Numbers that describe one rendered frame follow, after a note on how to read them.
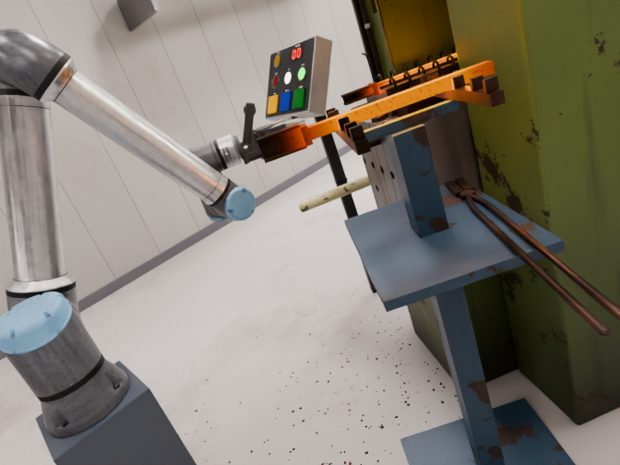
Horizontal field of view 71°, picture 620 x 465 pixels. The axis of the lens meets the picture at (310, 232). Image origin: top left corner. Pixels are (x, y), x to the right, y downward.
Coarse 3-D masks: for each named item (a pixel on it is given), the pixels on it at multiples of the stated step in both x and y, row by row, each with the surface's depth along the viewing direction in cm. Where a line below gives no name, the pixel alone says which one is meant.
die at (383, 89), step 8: (440, 64) 127; (448, 64) 126; (456, 64) 123; (416, 72) 127; (432, 72) 123; (448, 72) 124; (400, 80) 127; (408, 80) 123; (416, 80) 123; (384, 88) 126; (392, 88) 122; (400, 88) 123; (408, 88) 123; (376, 96) 131; (384, 96) 125; (392, 112) 124
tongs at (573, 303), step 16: (464, 192) 95; (496, 208) 84; (512, 224) 76; (528, 240) 70; (528, 256) 66; (544, 272) 61; (576, 272) 59; (560, 288) 57; (592, 288) 55; (576, 304) 54; (608, 304) 52; (592, 320) 51
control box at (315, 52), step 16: (288, 48) 176; (304, 48) 166; (320, 48) 162; (272, 64) 186; (288, 64) 176; (304, 64) 166; (320, 64) 163; (272, 80) 185; (304, 80) 166; (320, 80) 164; (320, 96) 165; (288, 112) 175; (304, 112) 165; (320, 112) 166
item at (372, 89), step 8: (456, 56) 129; (384, 80) 129; (360, 88) 129; (368, 88) 127; (376, 88) 126; (344, 96) 126; (352, 96) 128; (360, 96) 128; (368, 96) 128; (344, 104) 129
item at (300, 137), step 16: (480, 64) 77; (432, 80) 78; (448, 80) 77; (400, 96) 77; (416, 96) 77; (352, 112) 77; (368, 112) 77; (384, 112) 77; (288, 128) 77; (304, 128) 76; (320, 128) 77; (336, 128) 78; (272, 144) 78; (288, 144) 79; (304, 144) 79; (272, 160) 79
